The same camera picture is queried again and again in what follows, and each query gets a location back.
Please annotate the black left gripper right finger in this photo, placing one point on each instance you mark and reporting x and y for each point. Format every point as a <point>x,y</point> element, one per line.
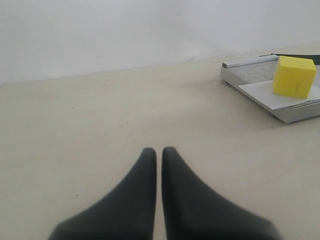
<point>194,211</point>

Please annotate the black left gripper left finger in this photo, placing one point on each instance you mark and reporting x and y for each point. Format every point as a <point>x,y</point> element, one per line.
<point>125,213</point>

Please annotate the white paper sheet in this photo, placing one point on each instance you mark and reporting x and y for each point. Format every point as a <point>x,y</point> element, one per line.
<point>263,93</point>

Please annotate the yellow foam cube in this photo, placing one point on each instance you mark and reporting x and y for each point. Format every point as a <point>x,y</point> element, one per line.
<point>294,77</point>

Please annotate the grey paper cutter base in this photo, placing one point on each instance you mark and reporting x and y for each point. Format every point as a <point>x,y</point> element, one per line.
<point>250,71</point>

